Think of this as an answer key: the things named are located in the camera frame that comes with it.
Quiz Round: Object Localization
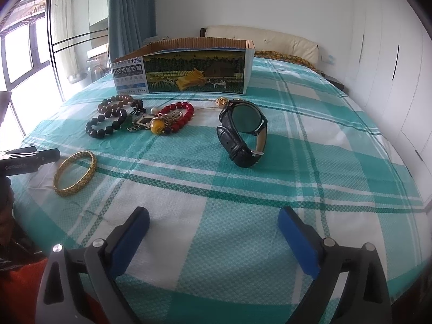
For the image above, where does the gold flower necklace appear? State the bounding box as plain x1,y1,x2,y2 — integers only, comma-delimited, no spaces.
197,97,244,111

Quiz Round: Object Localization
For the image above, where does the white sheer curtain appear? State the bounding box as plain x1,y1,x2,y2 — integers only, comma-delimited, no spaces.
52,0,73,75

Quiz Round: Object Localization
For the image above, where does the window frame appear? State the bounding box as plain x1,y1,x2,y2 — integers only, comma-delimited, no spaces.
0,0,51,136

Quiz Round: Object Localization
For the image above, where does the cream pillow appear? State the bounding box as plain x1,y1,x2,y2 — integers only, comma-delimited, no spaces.
205,25,319,64

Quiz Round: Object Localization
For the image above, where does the person's orange clothing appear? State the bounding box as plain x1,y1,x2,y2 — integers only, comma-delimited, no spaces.
0,189,112,324

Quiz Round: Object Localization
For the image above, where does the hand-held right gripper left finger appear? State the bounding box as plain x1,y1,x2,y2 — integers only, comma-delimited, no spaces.
35,206,151,324

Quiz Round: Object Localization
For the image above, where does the washing machine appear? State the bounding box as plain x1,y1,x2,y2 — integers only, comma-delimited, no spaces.
86,45,110,82

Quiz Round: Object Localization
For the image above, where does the printed cardboard box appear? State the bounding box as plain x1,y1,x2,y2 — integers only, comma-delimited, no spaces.
111,37,255,96

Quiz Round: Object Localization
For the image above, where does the dark bead bracelet green charm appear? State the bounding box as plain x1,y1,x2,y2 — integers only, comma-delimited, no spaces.
85,110,134,139

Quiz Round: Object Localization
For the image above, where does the yellow floral quilt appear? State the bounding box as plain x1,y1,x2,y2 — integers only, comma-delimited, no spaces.
254,50,318,71

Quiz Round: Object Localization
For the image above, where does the red bead bracelet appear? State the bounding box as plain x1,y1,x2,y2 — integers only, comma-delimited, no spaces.
158,102,195,135

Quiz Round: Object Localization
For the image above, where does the blue curtain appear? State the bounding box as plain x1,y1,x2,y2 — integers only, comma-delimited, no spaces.
107,0,156,53

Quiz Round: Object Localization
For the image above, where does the black metal rack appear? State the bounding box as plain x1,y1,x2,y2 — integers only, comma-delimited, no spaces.
45,0,109,102

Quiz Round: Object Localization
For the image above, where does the brown wooden bead bracelet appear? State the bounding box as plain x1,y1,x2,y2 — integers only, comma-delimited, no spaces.
97,94,146,116

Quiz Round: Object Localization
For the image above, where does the keychain with amber bead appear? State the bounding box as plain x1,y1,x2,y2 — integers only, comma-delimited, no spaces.
131,107,173,136

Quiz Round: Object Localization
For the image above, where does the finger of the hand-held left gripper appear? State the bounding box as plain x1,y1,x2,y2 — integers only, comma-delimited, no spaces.
34,148,60,170

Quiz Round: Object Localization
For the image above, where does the teal plaid bed sheet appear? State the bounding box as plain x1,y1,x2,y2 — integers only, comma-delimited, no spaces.
13,56,426,324

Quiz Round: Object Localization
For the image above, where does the gold bangle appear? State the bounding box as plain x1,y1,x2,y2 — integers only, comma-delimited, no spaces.
53,151,97,197

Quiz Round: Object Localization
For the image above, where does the white wardrobe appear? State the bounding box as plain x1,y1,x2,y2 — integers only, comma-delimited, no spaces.
347,0,432,183

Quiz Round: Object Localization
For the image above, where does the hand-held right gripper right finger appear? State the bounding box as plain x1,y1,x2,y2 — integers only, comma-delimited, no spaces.
277,206,394,324

